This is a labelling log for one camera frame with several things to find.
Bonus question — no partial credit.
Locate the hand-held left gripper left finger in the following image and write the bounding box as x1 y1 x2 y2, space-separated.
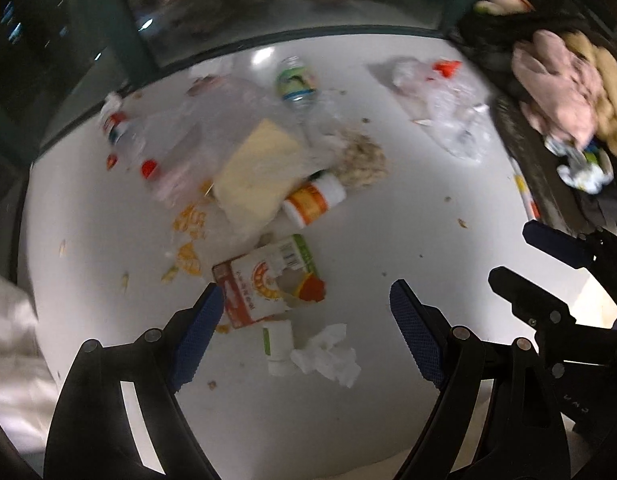
43 284 225 480

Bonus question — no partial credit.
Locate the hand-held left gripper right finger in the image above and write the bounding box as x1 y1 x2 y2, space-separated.
389 280 572 480

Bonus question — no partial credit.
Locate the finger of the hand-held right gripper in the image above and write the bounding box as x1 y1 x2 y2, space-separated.
523 220 602 268
487 266 579 333

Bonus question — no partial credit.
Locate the red and white carton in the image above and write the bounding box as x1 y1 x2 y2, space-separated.
212 234 322 330

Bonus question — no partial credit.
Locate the pale yellow pouch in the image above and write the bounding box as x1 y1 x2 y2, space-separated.
211 119 314 226

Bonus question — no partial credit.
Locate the clear plastic bag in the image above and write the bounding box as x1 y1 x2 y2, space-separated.
131 75 349 241

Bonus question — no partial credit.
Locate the white marker pen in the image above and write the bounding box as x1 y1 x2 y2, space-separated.
509 155 542 221

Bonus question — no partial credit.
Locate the dark brown mat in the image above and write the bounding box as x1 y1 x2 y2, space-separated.
491 92 597 233

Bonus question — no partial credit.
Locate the small white green label bottle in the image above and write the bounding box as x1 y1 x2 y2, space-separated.
262 320 295 378

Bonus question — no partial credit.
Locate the orange peel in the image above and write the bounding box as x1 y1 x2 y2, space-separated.
176 242 202 276
173 205 209 241

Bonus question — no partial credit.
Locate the crumpled white printed wrapper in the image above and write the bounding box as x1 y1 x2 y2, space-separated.
546 135 614 193

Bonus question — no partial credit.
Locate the large crumpled white tissue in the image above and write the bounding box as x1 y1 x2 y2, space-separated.
290 323 362 388

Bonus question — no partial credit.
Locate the pink plush cloth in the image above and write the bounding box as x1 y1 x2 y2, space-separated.
511 29 604 148

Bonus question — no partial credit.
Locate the pink tissue pack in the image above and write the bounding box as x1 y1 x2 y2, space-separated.
146 160 199 208

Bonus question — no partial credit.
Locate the orange label white bottle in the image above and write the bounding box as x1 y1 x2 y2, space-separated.
282 171 347 228

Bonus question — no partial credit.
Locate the yellow plush toy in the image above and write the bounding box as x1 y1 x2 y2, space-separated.
563 30 617 156

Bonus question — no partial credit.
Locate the pile of food scraps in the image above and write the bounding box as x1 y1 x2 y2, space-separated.
333 127 389 193

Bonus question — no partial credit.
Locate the white plastic bag red print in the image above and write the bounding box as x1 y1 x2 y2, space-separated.
369 57 494 161

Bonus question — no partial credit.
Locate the white cloth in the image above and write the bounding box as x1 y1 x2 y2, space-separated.
0 274 59 461

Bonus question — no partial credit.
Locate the red capped water bottle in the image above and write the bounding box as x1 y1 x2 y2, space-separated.
101 105 162 181

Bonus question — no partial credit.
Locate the black bag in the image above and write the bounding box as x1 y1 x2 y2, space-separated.
451 7 534 96

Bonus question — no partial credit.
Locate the small brown scrap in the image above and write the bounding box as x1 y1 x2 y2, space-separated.
186 76 224 96

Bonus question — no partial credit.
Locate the flat white paper scrap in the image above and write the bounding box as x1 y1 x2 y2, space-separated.
188 57 234 86

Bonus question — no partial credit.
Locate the green label plastic bottle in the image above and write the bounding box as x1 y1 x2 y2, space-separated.
275 55 320 113

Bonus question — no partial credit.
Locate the pink plush toy with strap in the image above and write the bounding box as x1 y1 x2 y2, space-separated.
473 0 537 17

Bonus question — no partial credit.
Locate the teal window frame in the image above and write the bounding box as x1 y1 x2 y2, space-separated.
28 0 489 161

